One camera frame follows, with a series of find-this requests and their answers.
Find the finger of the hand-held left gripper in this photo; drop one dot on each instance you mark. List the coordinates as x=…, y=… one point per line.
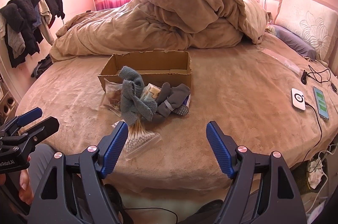
x=45, y=129
x=27, y=115

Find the purple pillow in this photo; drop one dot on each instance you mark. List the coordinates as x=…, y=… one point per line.
x=293, y=40

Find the clear plastic bag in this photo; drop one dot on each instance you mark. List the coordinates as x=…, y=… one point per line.
x=285, y=61

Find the yellow tissue packet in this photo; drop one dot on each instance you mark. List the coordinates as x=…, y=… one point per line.
x=150, y=93

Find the beige plush blanket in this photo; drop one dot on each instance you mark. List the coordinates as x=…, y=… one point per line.
x=158, y=23

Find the person's grey trouser leg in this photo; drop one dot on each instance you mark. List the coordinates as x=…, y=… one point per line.
x=41, y=160

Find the grey sock with grip dots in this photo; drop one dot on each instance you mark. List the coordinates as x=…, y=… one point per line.
x=179, y=98

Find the plain grey sock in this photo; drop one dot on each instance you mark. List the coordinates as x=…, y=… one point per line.
x=164, y=93

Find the blue packet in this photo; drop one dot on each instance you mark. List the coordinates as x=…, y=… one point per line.
x=188, y=100

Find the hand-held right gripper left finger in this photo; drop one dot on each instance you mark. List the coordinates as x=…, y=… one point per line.
x=116, y=144

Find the waste bin with paper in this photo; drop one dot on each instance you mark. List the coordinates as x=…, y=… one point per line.
x=318, y=171

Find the smartphone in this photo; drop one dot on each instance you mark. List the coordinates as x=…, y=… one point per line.
x=320, y=102

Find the blue-grey knit sock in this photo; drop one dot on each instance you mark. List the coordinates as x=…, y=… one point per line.
x=129, y=97

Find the person's left hand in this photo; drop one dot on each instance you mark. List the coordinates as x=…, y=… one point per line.
x=25, y=184

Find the black shoe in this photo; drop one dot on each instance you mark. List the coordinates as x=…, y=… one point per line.
x=206, y=209

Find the white embroidered flower pillow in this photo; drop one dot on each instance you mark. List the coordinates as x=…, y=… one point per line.
x=311, y=26

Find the white power bank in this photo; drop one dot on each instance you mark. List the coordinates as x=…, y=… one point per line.
x=298, y=100

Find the clear bag of snacks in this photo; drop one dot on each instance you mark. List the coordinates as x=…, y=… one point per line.
x=112, y=97

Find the bag of cotton swabs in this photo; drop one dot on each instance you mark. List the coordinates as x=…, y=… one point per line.
x=142, y=138

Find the beige slippers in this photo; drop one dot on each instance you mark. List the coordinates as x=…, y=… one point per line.
x=6, y=105

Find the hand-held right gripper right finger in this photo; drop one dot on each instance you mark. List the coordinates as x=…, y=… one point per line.
x=219, y=150

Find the brown cardboard box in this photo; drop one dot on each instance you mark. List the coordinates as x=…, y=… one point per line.
x=163, y=78

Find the rack of hanging clothes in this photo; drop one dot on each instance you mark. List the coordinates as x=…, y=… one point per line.
x=23, y=20

